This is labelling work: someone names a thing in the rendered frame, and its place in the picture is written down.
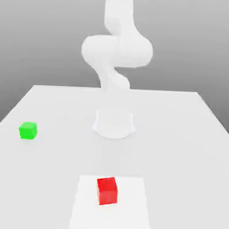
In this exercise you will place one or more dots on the small green cube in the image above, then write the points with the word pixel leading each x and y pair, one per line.
pixel 28 130

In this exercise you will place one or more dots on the small red cube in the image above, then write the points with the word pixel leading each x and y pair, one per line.
pixel 107 191

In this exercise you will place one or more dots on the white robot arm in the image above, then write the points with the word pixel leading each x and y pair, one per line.
pixel 117 49

